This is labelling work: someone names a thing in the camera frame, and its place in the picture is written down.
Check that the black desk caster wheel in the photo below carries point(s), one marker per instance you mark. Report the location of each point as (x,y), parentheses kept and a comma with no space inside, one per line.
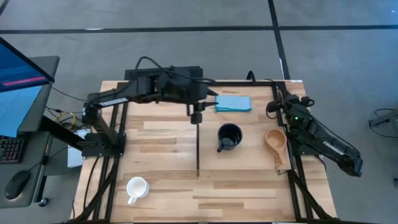
(43,202)

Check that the grey floor stand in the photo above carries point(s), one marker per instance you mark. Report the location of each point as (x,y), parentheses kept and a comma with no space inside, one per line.
(385,119)

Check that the black keyboard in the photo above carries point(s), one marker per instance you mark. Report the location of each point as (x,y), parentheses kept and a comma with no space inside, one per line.
(11,149)

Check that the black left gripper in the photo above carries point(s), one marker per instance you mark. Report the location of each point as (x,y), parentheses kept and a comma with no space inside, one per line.
(196,91)

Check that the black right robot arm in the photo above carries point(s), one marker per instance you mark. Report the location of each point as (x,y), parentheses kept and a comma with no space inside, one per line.
(335,149)

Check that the black aluminium table frame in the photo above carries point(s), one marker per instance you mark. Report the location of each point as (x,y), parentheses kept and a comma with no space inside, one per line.
(242,83)

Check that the computer monitor blue screen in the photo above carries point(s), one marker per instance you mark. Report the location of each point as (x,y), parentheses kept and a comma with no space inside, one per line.
(15,71)

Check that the white ceramic mug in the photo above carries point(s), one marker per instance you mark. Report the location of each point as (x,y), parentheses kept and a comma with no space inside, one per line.
(137,187)

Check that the black computer mouse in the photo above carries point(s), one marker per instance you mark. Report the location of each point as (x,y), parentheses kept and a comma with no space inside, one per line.
(17,184)

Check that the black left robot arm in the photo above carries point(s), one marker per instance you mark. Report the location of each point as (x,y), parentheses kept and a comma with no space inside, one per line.
(109,101)

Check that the dark blue enamel mug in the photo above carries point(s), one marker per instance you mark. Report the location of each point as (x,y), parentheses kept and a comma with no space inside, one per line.
(230,137)

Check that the grey side desk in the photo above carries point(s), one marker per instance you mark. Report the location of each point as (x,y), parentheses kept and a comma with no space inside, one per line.
(29,199)

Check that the black floor grille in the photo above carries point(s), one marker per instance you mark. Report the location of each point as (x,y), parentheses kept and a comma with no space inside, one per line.
(132,73)

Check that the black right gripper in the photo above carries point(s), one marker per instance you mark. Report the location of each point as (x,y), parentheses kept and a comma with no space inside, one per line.
(290,110)

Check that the blue folded cloth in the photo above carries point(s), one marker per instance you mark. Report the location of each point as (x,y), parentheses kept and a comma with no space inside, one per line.
(233,103)

